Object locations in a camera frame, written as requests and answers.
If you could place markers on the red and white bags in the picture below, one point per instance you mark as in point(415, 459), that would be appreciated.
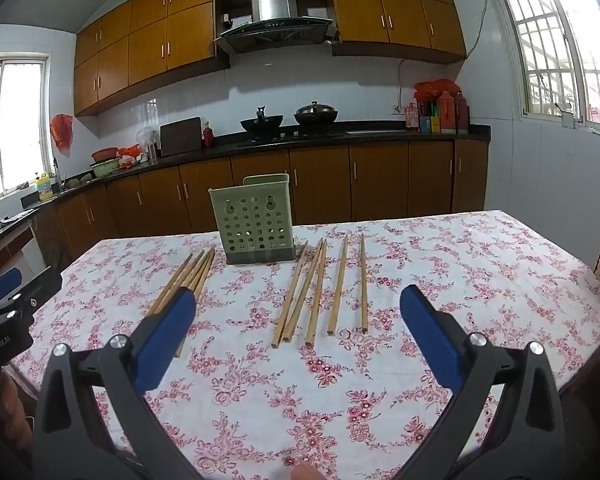
point(130, 155)

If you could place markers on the pink floral tablecloth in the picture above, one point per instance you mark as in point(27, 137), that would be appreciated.
point(260, 400)

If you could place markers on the barred window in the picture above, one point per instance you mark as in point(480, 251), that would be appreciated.
point(555, 50)

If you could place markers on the small red bottle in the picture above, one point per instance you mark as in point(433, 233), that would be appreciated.
point(208, 136)

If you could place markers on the person's left hand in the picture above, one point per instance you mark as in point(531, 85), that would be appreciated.
point(17, 412)

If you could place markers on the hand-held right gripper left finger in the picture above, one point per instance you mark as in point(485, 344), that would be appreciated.
point(162, 345)

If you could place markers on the large red bottle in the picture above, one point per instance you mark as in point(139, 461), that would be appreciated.
point(447, 115)

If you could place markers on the sink faucet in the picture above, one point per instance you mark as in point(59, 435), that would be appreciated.
point(57, 175)

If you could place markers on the dark cutting board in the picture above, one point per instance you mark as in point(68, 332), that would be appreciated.
point(180, 137)

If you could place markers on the red basin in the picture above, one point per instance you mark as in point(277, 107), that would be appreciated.
point(105, 154)

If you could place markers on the black wok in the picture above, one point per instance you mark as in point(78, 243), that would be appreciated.
point(262, 122)

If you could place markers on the orange base cabinet unit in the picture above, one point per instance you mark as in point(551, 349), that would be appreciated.
point(320, 180)

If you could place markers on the pink packet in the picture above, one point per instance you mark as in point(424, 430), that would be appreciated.
point(411, 117)

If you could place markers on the green basin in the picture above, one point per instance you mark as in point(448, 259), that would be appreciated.
point(105, 167)

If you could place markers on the dark red bottle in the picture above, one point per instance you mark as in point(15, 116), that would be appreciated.
point(461, 115)

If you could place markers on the white plastic bag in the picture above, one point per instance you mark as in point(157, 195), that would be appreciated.
point(144, 136)

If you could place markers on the yellow detergent bottle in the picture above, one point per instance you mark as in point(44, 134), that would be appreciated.
point(43, 189)

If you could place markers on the black pot with lid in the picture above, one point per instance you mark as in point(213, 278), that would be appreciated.
point(315, 115)

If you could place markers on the bamboo chopstick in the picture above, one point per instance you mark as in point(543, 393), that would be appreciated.
point(172, 282)
point(202, 267)
point(305, 287)
point(196, 270)
point(317, 292)
point(187, 275)
point(291, 295)
point(363, 285)
point(339, 285)
point(207, 270)

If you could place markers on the metal cup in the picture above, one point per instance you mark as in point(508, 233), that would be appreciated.
point(153, 150)

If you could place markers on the black gas stove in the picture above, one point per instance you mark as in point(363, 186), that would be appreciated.
point(290, 136)

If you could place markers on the black kitchen countertop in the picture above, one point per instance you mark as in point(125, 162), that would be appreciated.
point(380, 135)

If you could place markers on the red bags over condiments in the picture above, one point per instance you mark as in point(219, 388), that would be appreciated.
point(432, 89)

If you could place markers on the person's right hand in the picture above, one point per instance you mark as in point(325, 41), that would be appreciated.
point(306, 472)

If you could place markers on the red plastic bag on wall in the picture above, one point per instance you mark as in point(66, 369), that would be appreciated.
point(61, 135)

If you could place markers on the steel range hood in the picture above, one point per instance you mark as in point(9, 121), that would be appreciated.
point(275, 7)

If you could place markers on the sliding window by sink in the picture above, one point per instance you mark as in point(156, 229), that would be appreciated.
point(15, 125)

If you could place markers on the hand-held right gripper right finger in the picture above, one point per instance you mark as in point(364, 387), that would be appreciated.
point(432, 345)

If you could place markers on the orange wall cabinet unit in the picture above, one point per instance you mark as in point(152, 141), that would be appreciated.
point(130, 50)

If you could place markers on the green perforated utensil holder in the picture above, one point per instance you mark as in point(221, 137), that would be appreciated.
point(252, 225)

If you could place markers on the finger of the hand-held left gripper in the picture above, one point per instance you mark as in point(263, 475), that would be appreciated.
point(40, 287)
point(1, 282)

